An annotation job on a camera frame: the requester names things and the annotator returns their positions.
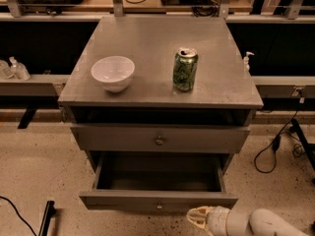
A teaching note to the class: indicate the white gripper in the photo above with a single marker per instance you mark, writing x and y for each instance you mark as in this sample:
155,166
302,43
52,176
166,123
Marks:
219,218

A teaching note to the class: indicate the grey drawer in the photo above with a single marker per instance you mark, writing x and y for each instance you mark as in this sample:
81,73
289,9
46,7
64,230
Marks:
160,138
166,182

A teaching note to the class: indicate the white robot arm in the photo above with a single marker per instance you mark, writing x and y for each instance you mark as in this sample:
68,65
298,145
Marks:
260,222

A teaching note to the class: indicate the grey drawer cabinet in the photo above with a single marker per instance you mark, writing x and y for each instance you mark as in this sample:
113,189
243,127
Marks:
224,94

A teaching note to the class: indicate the grey top drawer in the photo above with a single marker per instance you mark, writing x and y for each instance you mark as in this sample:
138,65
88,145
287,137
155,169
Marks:
160,138

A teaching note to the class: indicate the black bar on floor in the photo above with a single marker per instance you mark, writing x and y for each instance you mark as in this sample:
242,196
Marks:
49,212

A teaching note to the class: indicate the green soda can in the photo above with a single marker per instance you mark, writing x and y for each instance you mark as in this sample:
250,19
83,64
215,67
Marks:
185,67

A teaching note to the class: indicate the white pump bottle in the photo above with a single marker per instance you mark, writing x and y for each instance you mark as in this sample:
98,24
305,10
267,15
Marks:
246,59

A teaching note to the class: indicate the white ceramic bowl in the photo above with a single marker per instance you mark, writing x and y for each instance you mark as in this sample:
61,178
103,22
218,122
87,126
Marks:
114,73

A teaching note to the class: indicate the clear plastic bottle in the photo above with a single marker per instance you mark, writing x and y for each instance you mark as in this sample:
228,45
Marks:
19,69

